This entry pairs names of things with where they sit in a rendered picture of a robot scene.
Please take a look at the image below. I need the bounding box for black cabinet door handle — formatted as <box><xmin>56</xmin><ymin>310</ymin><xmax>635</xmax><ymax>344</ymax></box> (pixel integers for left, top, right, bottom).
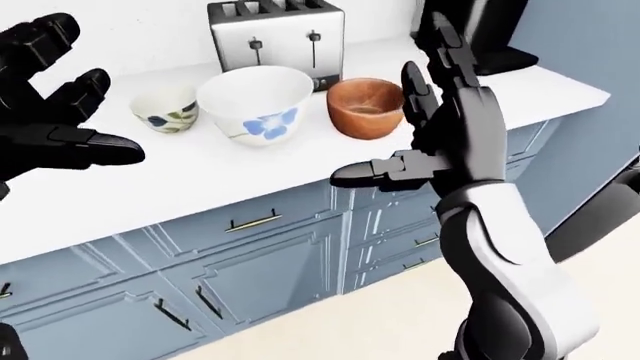
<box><xmin>193</xmin><ymin>285</ymin><xmax>224</xmax><ymax>321</ymax></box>
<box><xmin>154</xmin><ymin>298</ymin><xmax>193</xmax><ymax>333</ymax></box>

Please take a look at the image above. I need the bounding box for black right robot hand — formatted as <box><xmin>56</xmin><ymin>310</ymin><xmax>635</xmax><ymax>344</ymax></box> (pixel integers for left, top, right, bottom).
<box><xmin>329</xmin><ymin>9</ymin><xmax>507</xmax><ymax>197</ymax></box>

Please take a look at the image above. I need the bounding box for black coffee machine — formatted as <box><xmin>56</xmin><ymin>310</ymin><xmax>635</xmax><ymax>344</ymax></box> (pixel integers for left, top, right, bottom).
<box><xmin>410</xmin><ymin>0</ymin><xmax>540</xmax><ymax>76</ymax></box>

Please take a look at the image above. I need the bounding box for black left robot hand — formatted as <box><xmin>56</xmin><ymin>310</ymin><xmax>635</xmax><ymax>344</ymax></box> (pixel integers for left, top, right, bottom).
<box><xmin>0</xmin><ymin>12</ymin><xmax>146</xmax><ymax>202</ymax></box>

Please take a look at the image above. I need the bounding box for small white leaf-pattern bowl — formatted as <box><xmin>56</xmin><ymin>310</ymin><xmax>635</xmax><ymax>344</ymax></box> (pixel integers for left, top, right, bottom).
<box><xmin>129</xmin><ymin>84</ymin><xmax>200</xmax><ymax>134</ymax></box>

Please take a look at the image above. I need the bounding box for large white blue-flower bowl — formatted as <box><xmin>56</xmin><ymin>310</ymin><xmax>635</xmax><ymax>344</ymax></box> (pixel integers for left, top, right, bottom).
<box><xmin>195</xmin><ymin>64</ymin><xmax>315</xmax><ymax>148</ymax></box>

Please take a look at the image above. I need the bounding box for black robot body part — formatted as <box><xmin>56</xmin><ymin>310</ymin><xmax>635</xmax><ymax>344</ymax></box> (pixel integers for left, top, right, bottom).
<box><xmin>544</xmin><ymin>151</ymin><xmax>640</xmax><ymax>264</ymax></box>

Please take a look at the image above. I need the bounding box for blue-grey kitchen cabinet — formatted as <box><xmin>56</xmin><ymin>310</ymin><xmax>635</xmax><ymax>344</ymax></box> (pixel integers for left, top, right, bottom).
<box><xmin>0</xmin><ymin>118</ymin><xmax>562</xmax><ymax>360</ymax></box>

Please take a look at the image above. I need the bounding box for silver four-slot toaster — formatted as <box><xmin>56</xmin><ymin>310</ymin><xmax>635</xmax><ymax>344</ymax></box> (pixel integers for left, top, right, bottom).
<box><xmin>206</xmin><ymin>0</ymin><xmax>346</xmax><ymax>93</ymax></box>

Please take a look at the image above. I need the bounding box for brown wooden bowl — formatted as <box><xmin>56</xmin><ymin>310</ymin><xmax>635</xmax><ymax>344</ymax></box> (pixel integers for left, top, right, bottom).
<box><xmin>326</xmin><ymin>77</ymin><xmax>406</xmax><ymax>141</ymax></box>

